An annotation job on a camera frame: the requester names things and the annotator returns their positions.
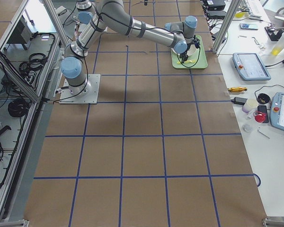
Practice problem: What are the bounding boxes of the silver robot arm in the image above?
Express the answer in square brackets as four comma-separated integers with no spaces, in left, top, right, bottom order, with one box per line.
[60,0,200,97]
[76,0,95,11]

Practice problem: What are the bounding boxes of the white round plate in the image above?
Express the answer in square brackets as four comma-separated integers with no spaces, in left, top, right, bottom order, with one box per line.
[171,44,198,57]

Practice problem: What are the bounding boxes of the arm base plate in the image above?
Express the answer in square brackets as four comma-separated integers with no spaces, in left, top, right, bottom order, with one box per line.
[78,24,107,34]
[59,74,101,105]

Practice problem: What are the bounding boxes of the blue teach pendant far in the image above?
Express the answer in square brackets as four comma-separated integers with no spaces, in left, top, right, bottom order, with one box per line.
[232,52,271,81]

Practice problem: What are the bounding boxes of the yellow plastic fork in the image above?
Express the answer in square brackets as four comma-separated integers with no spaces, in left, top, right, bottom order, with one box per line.
[177,60,197,64]

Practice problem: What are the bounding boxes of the clear bottle yellow liquid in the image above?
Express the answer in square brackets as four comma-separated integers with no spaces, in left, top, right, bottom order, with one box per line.
[271,32,284,56]

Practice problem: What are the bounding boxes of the blue teach pendant near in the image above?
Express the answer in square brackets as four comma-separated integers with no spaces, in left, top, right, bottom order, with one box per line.
[270,92,284,130]

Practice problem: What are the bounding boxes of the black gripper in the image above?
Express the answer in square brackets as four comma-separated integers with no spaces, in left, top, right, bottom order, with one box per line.
[179,35,200,63]

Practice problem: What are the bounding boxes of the black power adapter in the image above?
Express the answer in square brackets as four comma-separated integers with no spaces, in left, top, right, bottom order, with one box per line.
[231,96,247,105]

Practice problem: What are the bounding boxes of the smartphone with blue screen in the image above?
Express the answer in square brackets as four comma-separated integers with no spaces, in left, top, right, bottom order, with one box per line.
[240,23,258,30]

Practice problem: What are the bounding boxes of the blue teach pendant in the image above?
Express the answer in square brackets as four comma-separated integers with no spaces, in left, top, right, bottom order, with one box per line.
[270,92,284,130]
[232,52,271,81]

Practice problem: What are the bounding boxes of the light green plastic tray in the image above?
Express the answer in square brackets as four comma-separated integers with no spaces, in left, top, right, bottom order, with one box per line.
[171,35,208,69]

